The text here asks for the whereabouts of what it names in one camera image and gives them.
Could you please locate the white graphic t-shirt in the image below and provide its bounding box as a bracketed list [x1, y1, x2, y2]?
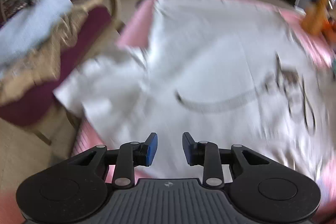
[54, 0, 335, 180]

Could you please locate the pink dalmatian blanket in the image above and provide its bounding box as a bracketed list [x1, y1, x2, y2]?
[1, 0, 335, 223]

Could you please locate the beige knitted garment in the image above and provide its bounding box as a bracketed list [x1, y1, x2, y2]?
[1, 0, 104, 106]

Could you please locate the light blue knitted garment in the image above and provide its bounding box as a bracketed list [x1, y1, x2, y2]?
[1, 0, 73, 67]

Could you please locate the maroon chair with wooden frame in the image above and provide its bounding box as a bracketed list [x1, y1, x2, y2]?
[1, 0, 123, 144]

